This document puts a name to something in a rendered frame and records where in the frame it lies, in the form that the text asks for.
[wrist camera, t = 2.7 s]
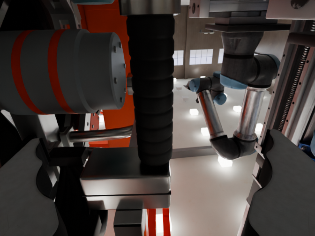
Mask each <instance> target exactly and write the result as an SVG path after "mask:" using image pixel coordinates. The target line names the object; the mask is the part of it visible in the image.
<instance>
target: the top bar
mask: <svg viewBox="0 0 315 236"><path fill-rule="evenodd" d="M135 122H136V120H135V119H134V124H133V129H132V133H131V138H130V143H129V147H138V145H137V137H136V135H137V133H136V127H135ZM144 223H145V209H118V210H116V212H115V217H114V222H113V228H114V232H115V236H144Z"/></svg>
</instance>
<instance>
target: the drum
mask: <svg viewBox="0 0 315 236"><path fill-rule="evenodd" d="M126 92H127V90H126V64H125V60H124V53H123V49H122V44H121V41H120V38H119V36H118V35H117V34H116V33H115V32H101V33H90V32H89V31H88V30H86V29H48V30H12V31H0V110H6V111H7V112H9V113H12V114H15V115H53V114H86V113H95V112H97V111H98V110H118V109H121V108H122V107H123V105H124V102H125V97H126Z"/></svg>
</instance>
